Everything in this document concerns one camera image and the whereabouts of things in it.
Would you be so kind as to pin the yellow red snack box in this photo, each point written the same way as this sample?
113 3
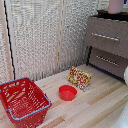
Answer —
79 78

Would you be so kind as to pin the red plastic bowl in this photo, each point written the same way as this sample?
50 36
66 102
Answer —
68 92

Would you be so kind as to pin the beige woven screen panel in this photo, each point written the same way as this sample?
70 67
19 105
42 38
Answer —
36 36

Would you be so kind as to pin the brown drawer cabinet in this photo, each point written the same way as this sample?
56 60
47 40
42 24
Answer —
106 50

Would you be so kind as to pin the red shopping basket blue rim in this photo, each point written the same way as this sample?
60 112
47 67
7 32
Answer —
23 101

